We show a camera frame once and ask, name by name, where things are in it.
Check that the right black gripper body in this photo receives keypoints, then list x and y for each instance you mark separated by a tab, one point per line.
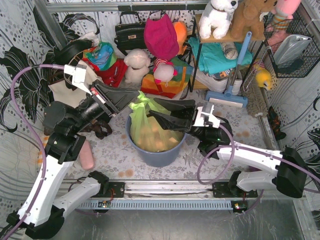
194	117

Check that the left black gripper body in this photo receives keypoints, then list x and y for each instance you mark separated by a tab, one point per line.
105	102

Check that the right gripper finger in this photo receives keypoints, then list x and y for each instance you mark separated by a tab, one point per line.
175	105
175	121

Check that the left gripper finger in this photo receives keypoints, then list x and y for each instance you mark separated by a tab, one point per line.
116	94
120	103

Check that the green trash bag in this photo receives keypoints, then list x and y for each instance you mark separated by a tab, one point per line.
145	132

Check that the blue trash bin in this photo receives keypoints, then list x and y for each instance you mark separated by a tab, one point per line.
155	159

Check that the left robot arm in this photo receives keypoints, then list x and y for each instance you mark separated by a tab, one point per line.
43	214

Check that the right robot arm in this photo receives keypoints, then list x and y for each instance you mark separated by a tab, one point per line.
284	171

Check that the brown patterned bag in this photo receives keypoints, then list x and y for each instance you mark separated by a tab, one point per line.
100	130

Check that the colorful patterned bag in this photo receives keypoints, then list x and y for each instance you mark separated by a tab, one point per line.
101	57

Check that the rainbow striped cloth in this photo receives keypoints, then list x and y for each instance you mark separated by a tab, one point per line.
171	88

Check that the red cloth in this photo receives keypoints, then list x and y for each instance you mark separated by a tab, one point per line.
114	75

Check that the pink white plush toy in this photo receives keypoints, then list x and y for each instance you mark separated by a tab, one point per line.
163	71

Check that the cream plush sheep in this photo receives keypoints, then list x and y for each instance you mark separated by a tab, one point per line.
137	62

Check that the blue floor sweeper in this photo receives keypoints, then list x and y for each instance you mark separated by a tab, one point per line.
227	98

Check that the teal folded cloth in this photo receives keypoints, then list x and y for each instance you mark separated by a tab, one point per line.
212	59

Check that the pink eyeglass case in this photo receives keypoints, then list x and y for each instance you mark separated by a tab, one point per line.
86	157

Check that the black leather handbag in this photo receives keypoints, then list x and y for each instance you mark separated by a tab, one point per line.
130	36

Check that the grey sneaker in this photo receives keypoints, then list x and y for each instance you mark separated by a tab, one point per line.
229	50

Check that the orange plush toy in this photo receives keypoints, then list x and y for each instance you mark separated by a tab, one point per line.
181	34

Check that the metal pole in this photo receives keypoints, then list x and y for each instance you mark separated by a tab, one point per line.
266	132

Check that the wooden metal shelf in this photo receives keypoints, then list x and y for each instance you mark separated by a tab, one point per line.
195	33

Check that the yellow plush duck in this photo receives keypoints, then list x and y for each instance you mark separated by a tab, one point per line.
262	76

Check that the white plush dog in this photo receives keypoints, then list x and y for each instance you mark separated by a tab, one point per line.
216	18

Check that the brown teddy bear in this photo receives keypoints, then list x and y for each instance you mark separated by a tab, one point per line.
249	15

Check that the silver foil pouch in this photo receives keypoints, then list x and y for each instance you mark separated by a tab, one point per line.
291	48

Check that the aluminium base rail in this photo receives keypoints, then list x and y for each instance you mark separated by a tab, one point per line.
151	195

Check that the black wire basket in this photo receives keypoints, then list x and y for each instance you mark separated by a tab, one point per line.
309	58

